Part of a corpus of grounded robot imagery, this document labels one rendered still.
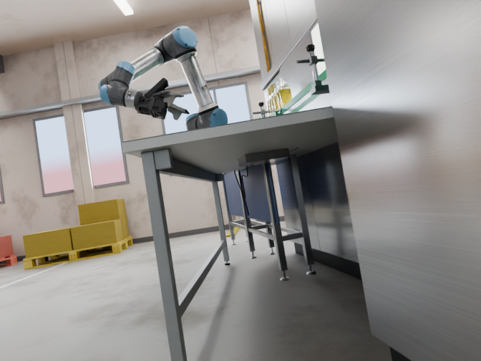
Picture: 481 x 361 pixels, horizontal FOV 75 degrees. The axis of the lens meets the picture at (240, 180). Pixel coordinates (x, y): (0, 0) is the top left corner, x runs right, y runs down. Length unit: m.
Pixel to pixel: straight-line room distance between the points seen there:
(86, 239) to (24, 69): 3.25
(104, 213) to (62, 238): 0.64
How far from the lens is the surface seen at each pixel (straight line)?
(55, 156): 5.98
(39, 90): 6.36
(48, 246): 4.82
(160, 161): 1.04
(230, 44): 5.50
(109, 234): 4.56
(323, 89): 1.16
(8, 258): 5.92
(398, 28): 0.74
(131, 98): 1.37
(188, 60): 1.67
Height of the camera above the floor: 0.54
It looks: 2 degrees up
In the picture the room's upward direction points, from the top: 9 degrees counter-clockwise
